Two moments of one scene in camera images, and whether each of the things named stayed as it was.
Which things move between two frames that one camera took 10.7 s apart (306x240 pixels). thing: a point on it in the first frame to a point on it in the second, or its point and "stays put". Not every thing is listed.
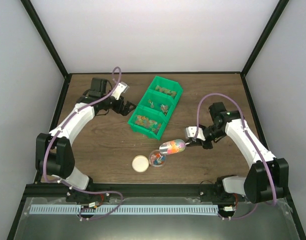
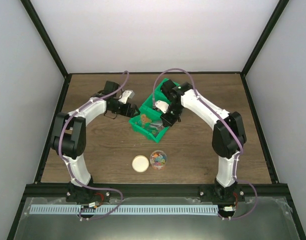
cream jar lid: [140, 163] stays put
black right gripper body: [218, 133] to [177, 110]
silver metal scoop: [172, 146] to [158, 124]
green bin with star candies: [147, 123] stays put
